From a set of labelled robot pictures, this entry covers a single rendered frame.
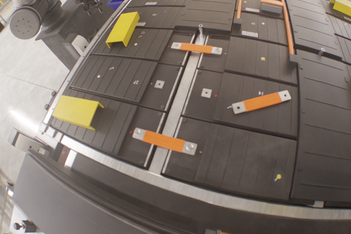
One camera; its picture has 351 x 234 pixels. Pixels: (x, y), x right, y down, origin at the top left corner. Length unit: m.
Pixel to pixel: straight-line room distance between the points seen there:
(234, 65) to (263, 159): 0.25
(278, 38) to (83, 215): 0.66
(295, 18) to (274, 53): 0.22
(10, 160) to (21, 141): 2.09
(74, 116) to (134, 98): 0.17
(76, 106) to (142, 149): 0.23
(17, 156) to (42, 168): 2.28
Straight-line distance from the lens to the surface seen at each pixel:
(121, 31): 0.65
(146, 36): 0.62
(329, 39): 0.71
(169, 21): 0.66
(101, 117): 0.49
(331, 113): 0.51
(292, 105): 0.47
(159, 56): 0.54
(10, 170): 2.82
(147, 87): 0.49
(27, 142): 0.76
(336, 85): 0.57
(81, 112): 0.50
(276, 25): 0.66
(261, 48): 0.55
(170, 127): 0.43
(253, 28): 0.62
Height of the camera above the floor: 1.38
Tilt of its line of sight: 60 degrees down
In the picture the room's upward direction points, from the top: 21 degrees counter-clockwise
